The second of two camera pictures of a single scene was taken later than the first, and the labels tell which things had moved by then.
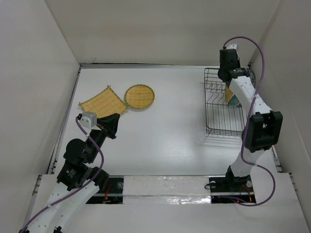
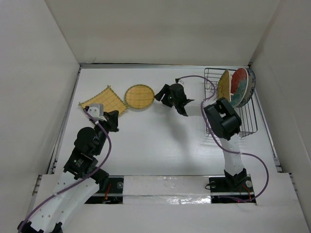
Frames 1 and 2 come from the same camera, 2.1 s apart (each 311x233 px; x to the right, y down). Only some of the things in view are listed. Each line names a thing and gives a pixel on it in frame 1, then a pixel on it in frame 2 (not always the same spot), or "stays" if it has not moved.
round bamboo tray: (139, 96) stays
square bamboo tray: (105, 102) stays
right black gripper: (238, 60) to (164, 90)
